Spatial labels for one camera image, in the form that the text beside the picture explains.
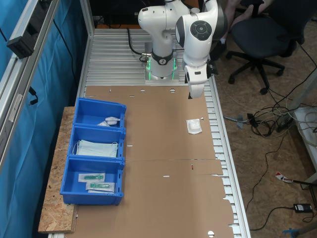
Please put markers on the packed white mask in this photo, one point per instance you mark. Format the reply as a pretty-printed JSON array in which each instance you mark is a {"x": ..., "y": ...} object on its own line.
[{"x": 193, "y": 126}]

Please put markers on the blue bin with surgical masks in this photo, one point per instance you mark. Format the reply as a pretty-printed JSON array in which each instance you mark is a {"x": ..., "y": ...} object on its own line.
[{"x": 96, "y": 134}]

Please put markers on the flat clear packet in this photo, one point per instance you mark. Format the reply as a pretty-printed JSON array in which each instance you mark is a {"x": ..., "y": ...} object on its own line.
[{"x": 102, "y": 124}]

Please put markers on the person's leg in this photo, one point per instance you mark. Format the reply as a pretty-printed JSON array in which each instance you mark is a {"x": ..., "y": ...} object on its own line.
[
  {"x": 244, "y": 16},
  {"x": 230, "y": 12}
]

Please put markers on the blue tape piece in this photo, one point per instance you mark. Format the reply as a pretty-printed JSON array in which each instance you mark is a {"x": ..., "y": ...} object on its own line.
[{"x": 291, "y": 231}]

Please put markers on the OSB wood board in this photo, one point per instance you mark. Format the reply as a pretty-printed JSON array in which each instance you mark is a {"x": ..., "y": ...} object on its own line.
[{"x": 57, "y": 198}]

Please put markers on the grey tape piece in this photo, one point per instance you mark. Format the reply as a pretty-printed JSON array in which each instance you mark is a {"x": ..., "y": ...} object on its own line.
[{"x": 239, "y": 121}]

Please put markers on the power strip on beam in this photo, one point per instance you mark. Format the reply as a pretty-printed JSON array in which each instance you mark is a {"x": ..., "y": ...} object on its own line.
[{"x": 21, "y": 45}]

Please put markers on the blue bin with mask packets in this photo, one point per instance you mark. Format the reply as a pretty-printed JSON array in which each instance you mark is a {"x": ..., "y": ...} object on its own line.
[{"x": 84, "y": 109}]

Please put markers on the white paper cup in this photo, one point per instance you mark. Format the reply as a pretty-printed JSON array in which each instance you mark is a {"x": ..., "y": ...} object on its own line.
[{"x": 194, "y": 10}]

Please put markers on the brown cardboard sheet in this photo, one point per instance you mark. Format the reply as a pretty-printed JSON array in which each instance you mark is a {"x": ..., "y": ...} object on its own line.
[
  {"x": 161, "y": 203},
  {"x": 161, "y": 124}
]

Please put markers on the black floor power strip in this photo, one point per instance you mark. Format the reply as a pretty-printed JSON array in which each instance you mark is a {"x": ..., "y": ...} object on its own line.
[{"x": 284, "y": 122}]

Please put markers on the blue bin with green packets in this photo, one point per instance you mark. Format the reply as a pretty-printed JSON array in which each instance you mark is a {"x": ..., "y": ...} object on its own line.
[{"x": 74, "y": 181}]

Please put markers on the clear packet with green part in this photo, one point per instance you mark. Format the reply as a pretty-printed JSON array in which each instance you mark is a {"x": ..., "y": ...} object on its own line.
[
  {"x": 92, "y": 177},
  {"x": 100, "y": 187}
]

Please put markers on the black power adapter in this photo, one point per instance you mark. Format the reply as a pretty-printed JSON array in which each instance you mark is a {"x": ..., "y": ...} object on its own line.
[{"x": 302, "y": 207}]

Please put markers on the white mask in clear bag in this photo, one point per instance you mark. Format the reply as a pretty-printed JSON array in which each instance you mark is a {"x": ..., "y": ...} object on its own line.
[{"x": 112, "y": 121}]

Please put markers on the stack of pale surgical masks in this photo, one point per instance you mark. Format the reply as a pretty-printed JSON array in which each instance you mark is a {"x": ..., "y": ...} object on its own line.
[{"x": 95, "y": 148}]

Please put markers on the black office chair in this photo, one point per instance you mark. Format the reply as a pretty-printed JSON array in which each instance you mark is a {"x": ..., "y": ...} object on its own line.
[{"x": 262, "y": 34}]

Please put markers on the red and white tag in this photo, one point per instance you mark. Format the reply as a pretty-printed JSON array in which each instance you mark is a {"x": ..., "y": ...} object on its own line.
[{"x": 283, "y": 178}]

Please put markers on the long aluminium beam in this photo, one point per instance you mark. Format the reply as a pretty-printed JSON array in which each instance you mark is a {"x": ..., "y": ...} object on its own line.
[{"x": 15, "y": 81}]

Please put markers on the aluminium frame post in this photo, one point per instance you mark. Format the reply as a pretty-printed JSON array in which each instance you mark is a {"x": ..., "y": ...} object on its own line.
[{"x": 88, "y": 15}]

